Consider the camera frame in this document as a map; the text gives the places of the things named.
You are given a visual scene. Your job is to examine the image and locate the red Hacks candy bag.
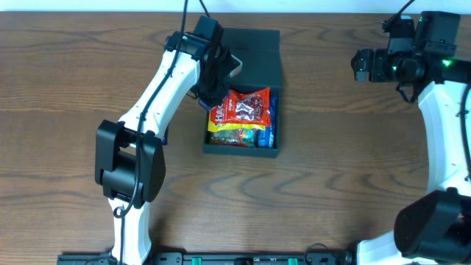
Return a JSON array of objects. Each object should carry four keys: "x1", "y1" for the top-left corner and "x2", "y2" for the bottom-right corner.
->
[{"x1": 210, "y1": 88, "x2": 270, "y2": 127}]

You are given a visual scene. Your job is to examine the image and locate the yellow Hacks candy bag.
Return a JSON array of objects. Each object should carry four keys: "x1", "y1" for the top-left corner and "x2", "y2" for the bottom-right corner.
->
[{"x1": 208, "y1": 111, "x2": 266, "y2": 133}]

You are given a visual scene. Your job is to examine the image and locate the Haribo worms candy bag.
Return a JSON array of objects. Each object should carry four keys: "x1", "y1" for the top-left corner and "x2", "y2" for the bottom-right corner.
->
[{"x1": 209, "y1": 128, "x2": 258, "y2": 147}]

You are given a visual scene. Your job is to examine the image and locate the blue cookie pack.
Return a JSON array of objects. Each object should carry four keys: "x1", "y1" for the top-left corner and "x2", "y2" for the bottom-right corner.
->
[{"x1": 257, "y1": 96, "x2": 277, "y2": 149}]

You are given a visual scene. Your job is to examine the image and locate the blue eclipse gum pack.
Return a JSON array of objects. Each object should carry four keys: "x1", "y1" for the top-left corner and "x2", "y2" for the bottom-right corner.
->
[{"x1": 199, "y1": 99, "x2": 212, "y2": 112}]

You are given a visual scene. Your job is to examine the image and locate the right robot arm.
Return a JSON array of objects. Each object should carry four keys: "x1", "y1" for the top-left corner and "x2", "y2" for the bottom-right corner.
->
[{"x1": 351, "y1": 11, "x2": 470, "y2": 264}]

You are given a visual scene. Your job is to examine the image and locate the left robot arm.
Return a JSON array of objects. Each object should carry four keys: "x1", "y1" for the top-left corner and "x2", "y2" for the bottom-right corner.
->
[{"x1": 95, "y1": 16, "x2": 242, "y2": 264}]

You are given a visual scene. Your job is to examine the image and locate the dark green open box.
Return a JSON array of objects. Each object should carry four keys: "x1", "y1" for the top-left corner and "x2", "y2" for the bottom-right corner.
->
[{"x1": 203, "y1": 28, "x2": 283, "y2": 158}]

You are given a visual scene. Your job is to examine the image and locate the purple Dairy Milk bar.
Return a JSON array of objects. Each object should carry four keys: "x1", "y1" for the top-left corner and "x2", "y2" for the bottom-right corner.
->
[{"x1": 162, "y1": 128, "x2": 169, "y2": 145}]

